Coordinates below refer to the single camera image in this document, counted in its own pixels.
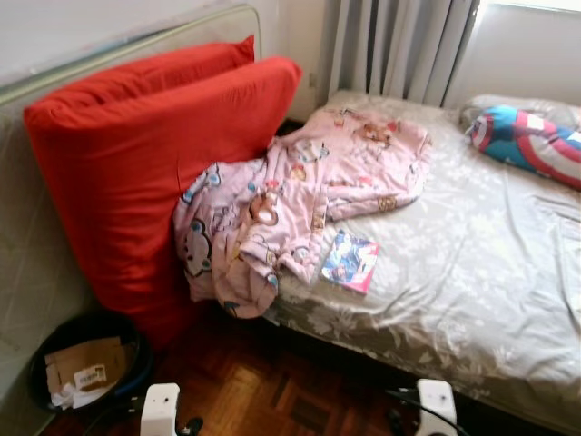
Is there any bed with grey floral sheet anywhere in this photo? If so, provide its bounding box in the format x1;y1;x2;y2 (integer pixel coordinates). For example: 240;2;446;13
263;88;581;436

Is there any big red folded cushion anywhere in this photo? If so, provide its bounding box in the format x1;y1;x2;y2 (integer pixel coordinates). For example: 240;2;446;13
23;35;303;351

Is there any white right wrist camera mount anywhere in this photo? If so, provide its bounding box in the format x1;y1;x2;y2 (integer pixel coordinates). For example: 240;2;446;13
416;379;458;436

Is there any white crumpled paper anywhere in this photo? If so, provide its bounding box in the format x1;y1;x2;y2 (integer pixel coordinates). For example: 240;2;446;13
50;381;114;410

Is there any grey curtain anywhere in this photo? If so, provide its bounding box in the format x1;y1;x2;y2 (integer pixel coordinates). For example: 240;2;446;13
327;0;480;108

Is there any pink cartoon print blanket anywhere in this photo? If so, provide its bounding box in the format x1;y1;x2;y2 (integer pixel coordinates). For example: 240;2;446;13
172;104;433;319

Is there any bright window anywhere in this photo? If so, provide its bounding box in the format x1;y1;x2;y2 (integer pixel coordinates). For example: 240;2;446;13
481;0;581;14

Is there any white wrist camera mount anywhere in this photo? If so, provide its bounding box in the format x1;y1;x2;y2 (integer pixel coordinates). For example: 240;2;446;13
416;379;458;436
139;382;181;436

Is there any blue red white striped pillow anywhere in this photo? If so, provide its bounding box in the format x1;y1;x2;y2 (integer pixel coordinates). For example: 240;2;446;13
466;104;581;190

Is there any grey quilted upright mattress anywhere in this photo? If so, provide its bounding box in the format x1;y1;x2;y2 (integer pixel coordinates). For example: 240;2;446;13
0;3;264;436

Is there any colourful comic book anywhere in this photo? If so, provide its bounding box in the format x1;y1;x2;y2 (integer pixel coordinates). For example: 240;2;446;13
320;229;382;295

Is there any black waste bin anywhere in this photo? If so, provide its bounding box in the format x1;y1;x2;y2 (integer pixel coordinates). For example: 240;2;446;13
27;311;155;414

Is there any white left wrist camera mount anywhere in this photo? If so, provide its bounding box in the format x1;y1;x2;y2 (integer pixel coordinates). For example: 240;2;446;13
139;382;181;436

